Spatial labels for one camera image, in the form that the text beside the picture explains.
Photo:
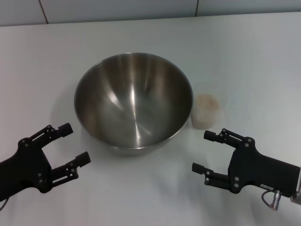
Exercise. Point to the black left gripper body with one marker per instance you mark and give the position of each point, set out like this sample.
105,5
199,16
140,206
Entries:
28,167

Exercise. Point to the clear plastic cup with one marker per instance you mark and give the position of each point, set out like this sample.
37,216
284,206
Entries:
217,118

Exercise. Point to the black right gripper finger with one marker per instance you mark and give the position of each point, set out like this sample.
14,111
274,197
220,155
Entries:
200,168
210,136

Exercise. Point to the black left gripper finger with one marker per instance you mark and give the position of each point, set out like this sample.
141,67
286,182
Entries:
64,130
82,159

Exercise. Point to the white rice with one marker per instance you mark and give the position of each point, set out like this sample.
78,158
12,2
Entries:
207,103

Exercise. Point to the stainless steel mixing bowl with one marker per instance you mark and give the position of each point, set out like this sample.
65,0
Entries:
134,106

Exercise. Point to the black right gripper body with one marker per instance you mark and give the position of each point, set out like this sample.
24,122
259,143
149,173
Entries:
258,169

